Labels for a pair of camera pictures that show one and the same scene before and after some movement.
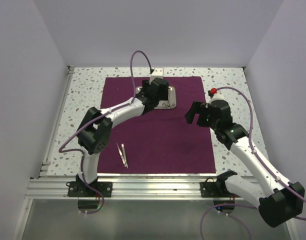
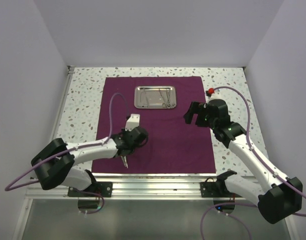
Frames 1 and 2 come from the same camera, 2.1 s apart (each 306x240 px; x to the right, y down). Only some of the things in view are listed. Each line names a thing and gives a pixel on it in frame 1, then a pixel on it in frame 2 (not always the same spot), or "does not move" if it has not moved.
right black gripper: x=195 y=109 does not move
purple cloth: x=159 y=140 does not move
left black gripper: x=164 y=96 → x=123 y=132
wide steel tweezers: x=122 y=154 does not move
